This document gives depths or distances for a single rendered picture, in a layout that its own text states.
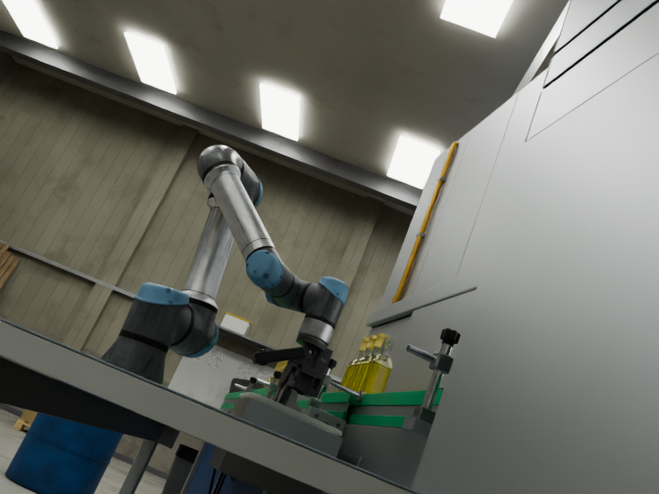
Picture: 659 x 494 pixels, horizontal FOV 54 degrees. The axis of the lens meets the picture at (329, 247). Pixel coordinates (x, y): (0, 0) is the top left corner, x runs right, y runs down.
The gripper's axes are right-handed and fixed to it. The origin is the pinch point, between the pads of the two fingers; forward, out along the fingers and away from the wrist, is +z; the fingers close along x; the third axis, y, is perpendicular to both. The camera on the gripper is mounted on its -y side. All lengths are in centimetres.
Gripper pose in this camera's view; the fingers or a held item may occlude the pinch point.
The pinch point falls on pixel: (269, 420)
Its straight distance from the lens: 145.9
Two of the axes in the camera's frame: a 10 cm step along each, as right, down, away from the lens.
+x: -2.8, 2.4, 9.3
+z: -3.7, 8.7, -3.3
